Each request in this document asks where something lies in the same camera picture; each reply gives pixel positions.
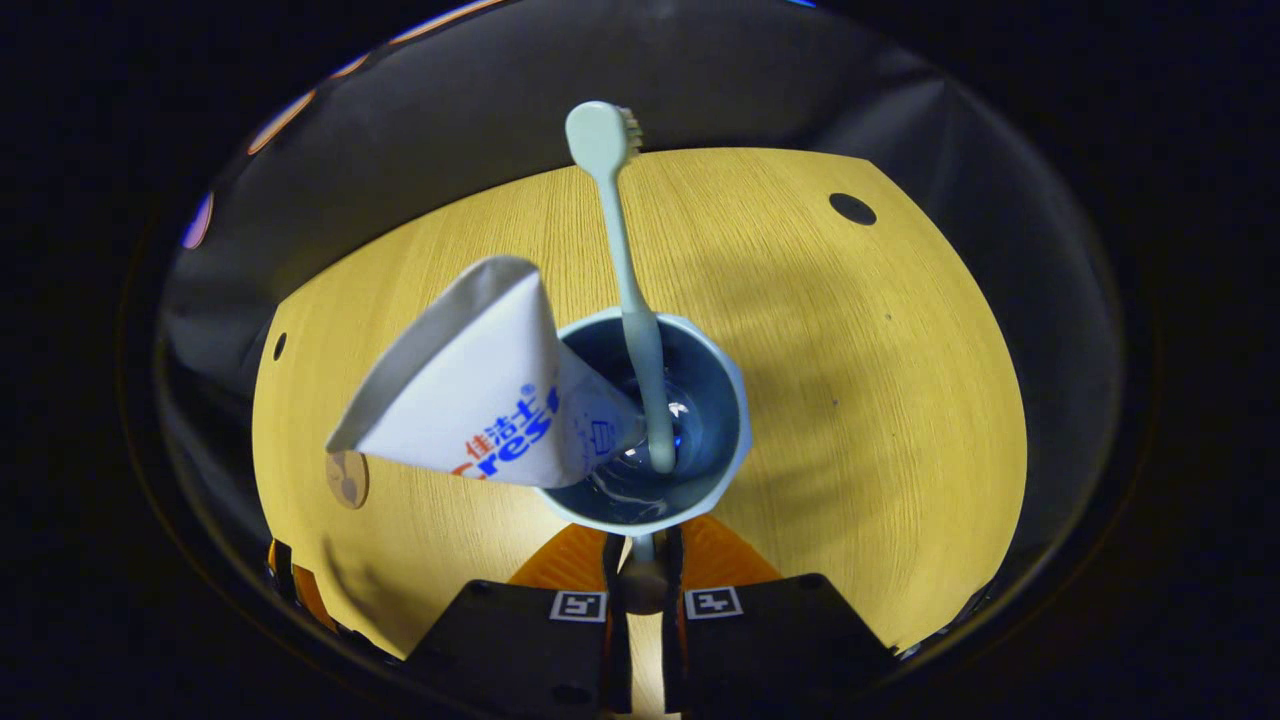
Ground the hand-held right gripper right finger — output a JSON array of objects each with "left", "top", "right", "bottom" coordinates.
[{"left": 665, "top": 515, "right": 901, "bottom": 720}]

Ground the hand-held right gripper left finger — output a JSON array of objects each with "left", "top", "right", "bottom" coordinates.
[{"left": 405, "top": 525, "right": 631, "bottom": 720}]

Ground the round cork coaster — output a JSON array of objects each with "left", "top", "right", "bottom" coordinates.
[{"left": 325, "top": 450, "right": 370, "bottom": 511}]

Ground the pale green cup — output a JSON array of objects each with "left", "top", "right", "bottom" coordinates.
[{"left": 535, "top": 308, "right": 753, "bottom": 616}]

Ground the white toothpaste tube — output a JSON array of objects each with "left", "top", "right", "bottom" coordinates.
[{"left": 325, "top": 255, "right": 646, "bottom": 489}]

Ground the pale green toothbrush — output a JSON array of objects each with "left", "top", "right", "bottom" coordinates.
[{"left": 565, "top": 100, "right": 679, "bottom": 476}]

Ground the wooden desktop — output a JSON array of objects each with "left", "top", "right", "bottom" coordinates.
[{"left": 250, "top": 147, "right": 1029, "bottom": 716}]

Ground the black backdrop cloth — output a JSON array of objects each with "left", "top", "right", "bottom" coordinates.
[{"left": 155, "top": 0, "right": 1126, "bottom": 661}]

